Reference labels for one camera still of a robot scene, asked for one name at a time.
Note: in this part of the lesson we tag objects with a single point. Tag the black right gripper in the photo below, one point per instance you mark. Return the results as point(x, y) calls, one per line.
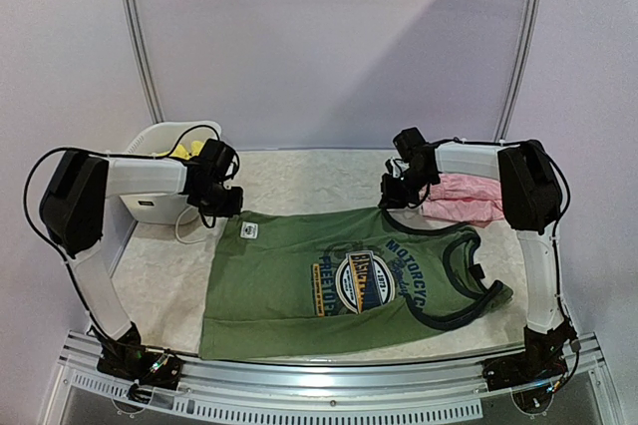
point(395, 194)

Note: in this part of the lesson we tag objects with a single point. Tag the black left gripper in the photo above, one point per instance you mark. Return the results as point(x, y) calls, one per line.
point(233, 209)

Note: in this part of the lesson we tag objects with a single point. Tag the green sleeveless shirt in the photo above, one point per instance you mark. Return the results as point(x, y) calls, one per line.
point(339, 282)

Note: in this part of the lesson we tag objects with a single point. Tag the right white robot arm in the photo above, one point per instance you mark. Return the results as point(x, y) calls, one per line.
point(535, 196)

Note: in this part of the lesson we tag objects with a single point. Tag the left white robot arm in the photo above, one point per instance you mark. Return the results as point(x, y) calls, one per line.
point(72, 210)

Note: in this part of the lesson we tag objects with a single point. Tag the white plastic laundry basket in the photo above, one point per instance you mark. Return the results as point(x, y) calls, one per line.
point(157, 140)

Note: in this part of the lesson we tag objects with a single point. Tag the yellow garment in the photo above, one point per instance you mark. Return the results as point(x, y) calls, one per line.
point(186, 152)

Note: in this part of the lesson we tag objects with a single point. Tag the pink folded shorts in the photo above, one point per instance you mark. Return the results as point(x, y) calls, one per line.
point(463, 198)

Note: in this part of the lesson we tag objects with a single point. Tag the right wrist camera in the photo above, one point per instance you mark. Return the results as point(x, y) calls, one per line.
point(407, 144)

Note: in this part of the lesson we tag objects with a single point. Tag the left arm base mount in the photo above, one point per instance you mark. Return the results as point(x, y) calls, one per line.
point(126, 358)

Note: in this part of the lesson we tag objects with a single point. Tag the aluminium front rail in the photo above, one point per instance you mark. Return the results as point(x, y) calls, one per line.
point(445, 391)

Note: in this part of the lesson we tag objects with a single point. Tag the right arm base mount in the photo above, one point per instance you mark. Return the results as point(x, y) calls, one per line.
point(535, 375)

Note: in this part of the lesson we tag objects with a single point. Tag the left aluminium corner post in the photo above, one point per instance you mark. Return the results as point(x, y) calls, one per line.
point(141, 57)

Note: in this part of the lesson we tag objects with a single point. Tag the aluminium corner post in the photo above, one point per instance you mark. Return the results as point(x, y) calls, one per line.
point(522, 51)
point(141, 57)

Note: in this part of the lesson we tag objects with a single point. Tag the right aluminium corner post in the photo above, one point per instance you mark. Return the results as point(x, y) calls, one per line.
point(522, 51)

